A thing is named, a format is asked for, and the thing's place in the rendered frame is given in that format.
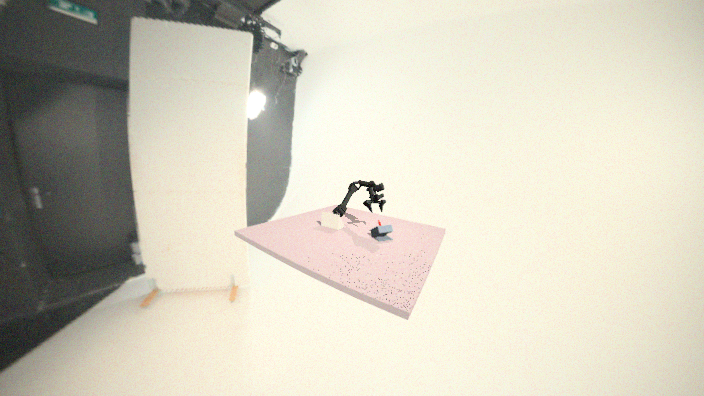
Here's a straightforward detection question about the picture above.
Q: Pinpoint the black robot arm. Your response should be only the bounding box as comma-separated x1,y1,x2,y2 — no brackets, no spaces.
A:
332,180,385,218

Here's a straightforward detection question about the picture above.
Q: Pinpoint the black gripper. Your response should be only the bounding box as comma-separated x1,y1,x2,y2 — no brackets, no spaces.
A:
363,193,386,213

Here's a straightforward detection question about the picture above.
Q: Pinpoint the grey sloped panel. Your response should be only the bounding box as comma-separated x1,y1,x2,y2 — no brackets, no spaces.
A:
371,225,393,241

